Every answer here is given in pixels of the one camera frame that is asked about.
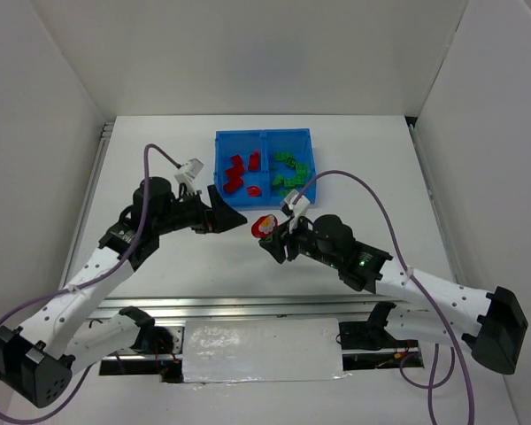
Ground flower lego stack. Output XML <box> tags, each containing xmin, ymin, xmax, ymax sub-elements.
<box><xmin>250</xmin><ymin>214</ymin><xmax>279</xmax><ymax>239</ymax></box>

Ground green 2x4 lego plate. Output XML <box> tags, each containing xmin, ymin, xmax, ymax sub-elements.
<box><xmin>284</xmin><ymin>175</ymin><xmax>306</xmax><ymax>189</ymax></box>

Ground green square lego brick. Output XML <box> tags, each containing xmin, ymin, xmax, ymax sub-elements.
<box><xmin>295</xmin><ymin>163</ymin><xmax>308</xmax><ymax>177</ymax></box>

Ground green stepped lego brick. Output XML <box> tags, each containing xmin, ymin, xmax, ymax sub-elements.
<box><xmin>273</xmin><ymin>152</ymin><xmax>296</xmax><ymax>167</ymax></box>

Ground red arch lego piece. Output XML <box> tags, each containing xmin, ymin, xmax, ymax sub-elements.
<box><xmin>246</xmin><ymin>186</ymin><xmax>261</xmax><ymax>197</ymax></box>

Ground red green lego stack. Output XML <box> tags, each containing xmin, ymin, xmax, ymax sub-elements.
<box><xmin>248</xmin><ymin>151</ymin><xmax>260</xmax><ymax>172</ymax></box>

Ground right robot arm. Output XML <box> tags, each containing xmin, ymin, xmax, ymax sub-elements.
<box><xmin>259</xmin><ymin>214</ymin><xmax>528</xmax><ymax>375</ymax></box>

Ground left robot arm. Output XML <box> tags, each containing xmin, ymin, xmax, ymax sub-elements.
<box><xmin>0</xmin><ymin>177</ymin><xmax>247</xmax><ymax>408</ymax></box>

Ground blue two-compartment bin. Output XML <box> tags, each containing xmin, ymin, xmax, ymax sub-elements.
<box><xmin>214</xmin><ymin>128</ymin><xmax>316</xmax><ymax>209</ymax></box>

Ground white foil sheet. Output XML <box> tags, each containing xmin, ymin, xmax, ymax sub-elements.
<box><xmin>182</xmin><ymin>319</ymin><xmax>344</xmax><ymax>383</ymax></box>

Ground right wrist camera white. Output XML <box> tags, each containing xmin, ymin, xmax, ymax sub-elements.
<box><xmin>281</xmin><ymin>189</ymin><xmax>310</xmax><ymax>234</ymax></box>

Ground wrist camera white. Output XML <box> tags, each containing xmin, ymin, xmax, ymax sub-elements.
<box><xmin>174</xmin><ymin>158</ymin><xmax>204</xmax><ymax>191</ymax></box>
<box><xmin>281</xmin><ymin>189</ymin><xmax>310</xmax><ymax>234</ymax></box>

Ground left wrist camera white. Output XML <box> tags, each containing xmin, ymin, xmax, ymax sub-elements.
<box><xmin>174</xmin><ymin>158</ymin><xmax>204</xmax><ymax>191</ymax></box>

